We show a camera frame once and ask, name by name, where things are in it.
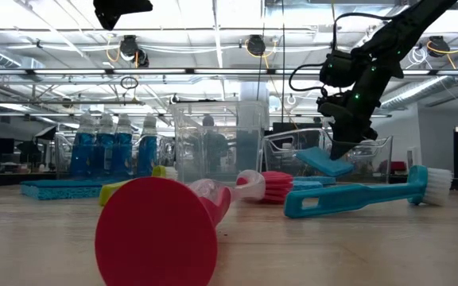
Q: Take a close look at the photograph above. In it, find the clear deep plastic bin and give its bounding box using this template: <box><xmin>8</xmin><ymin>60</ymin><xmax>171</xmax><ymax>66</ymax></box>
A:
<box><xmin>168</xmin><ymin>100</ymin><xmax>269</xmax><ymax>184</ymax></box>

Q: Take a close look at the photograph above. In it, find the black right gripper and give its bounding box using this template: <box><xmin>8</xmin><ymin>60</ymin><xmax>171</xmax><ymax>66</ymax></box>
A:
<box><xmin>318</xmin><ymin>79</ymin><xmax>381</xmax><ymax>161</ymax></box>

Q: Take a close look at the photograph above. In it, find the black ceiling cable reel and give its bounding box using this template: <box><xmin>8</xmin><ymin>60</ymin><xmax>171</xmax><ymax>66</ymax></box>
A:
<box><xmin>118</xmin><ymin>34</ymin><xmax>150</xmax><ymax>68</ymax></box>
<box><xmin>245</xmin><ymin>33</ymin><xmax>267</xmax><ymax>57</ymax></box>
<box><xmin>426</xmin><ymin>35</ymin><xmax>452</xmax><ymax>59</ymax></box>

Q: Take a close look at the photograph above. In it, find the clear plastic handled tray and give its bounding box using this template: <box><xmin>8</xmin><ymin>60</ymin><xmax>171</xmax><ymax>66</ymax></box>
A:
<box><xmin>259</xmin><ymin>127</ymin><xmax>394</xmax><ymax>187</ymax></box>
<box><xmin>52</xmin><ymin>130</ymin><xmax>177</xmax><ymax>180</ymax></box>

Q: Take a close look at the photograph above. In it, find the red suction cup dish brush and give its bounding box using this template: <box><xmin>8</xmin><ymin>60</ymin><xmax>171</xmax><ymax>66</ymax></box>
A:
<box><xmin>94</xmin><ymin>169</ymin><xmax>295</xmax><ymax>286</ymax></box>

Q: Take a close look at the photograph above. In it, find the dark blue sponge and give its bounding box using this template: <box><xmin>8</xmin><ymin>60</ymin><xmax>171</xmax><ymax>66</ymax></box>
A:
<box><xmin>18</xmin><ymin>177</ymin><xmax>133</xmax><ymax>201</ymax></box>

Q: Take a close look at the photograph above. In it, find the blue dish soap bottle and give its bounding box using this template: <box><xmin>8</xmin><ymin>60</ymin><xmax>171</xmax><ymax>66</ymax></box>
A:
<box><xmin>68</xmin><ymin>112</ymin><xmax>97</xmax><ymax>179</ymax></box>
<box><xmin>111</xmin><ymin>114</ymin><xmax>135</xmax><ymax>178</ymax></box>
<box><xmin>136</xmin><ymin>113</ymin><xmax>159</xmax><ymax>178</ymax></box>
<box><xmin>95</xmin><ymin>113</ymin><xmax>115</xmax><ymax>178</ymax></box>

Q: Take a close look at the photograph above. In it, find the person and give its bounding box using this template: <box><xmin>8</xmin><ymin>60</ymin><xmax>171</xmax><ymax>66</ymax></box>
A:
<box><xmin>201</xmin><ymin>114</ymin><xmax>230</xmax><ymax>172</ymax></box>

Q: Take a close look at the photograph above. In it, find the light blue sponge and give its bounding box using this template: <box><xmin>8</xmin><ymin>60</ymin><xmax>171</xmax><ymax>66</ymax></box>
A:
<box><xmin>293</xmin><ymin>175</ymin><xmax>337</xmax><ymax>186</ymax></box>
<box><xmin>291</xmin><ymin>180</ymin><xmax>325</xmax><ymax>193</ymax></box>
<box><xmin>294</xmin><ymin>145</ymin><xmax>355</xmax><ymax>178</ymax></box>

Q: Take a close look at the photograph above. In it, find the blue dish brush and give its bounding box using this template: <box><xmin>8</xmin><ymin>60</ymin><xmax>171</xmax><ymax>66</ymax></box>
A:
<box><xmin>283</xmin><ymin>164</ymin><xmax>454</xmax><ymax>220</ymax></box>

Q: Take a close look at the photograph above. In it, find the green dish brush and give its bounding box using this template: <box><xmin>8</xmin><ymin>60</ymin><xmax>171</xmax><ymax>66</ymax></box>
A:
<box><xmin>98</xmin><ymin>164</ymin><xmax>179</xmax><ymax>207</ymax></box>

